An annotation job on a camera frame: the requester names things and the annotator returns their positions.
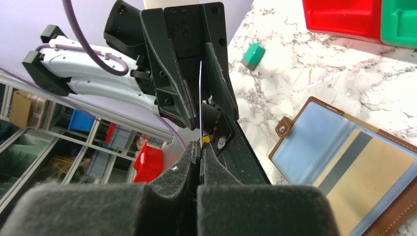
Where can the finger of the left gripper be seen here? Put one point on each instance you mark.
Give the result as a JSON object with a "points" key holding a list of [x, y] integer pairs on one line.
{"points": [[219, 80], [171, 90]]}

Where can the brown leather card holder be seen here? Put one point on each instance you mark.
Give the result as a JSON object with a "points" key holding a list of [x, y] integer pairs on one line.
{"points": [[308, 142]]}

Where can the gold card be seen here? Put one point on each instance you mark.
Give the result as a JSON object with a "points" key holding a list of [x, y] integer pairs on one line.
{"points": [[363, 170]]}

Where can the black VIP card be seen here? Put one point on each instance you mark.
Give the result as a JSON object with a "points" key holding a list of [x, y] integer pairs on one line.
{"points": [[200, 103]]}

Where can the red background storage bin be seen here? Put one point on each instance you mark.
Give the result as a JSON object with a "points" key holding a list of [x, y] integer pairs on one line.
{"points": [[148, 165]]}

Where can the blue storage bin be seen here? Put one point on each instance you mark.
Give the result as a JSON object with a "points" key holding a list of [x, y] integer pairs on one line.
{"points": [[80, 121]]}

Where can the white metal shelf frame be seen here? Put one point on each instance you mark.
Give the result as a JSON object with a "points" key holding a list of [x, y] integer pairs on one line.
{"points": [[55, 155]]}

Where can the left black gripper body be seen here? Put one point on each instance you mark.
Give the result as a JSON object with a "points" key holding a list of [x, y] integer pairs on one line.
{"points": [[189, 28]]}

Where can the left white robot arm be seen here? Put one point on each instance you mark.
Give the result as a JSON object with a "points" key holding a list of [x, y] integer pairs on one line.
{"points": [[63, 66]]}

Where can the green plastic bin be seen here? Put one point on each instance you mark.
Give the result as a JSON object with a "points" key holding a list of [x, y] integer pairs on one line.
{"points": [[399, 23]]}

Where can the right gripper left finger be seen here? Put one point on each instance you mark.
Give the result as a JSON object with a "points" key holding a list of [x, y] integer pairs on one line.
{"points": [[164, 207]]}

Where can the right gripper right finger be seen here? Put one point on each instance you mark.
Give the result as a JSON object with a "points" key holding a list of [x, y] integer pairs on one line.
{"points": [[226, 207]]}

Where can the red bin with black card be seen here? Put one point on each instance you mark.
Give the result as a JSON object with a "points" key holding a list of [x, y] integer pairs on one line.
{"points": [[356, 19]]}

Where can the cardboard box on shelf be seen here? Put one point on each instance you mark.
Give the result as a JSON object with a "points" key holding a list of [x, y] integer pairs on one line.
{"points": [[28, 110]]}

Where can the green eraser block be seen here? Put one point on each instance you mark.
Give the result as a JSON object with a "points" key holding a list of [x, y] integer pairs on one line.
{"points": [[253, 56]]}

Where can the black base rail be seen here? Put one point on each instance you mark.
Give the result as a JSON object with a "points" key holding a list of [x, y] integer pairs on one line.
{"points": [[231, 147]]}

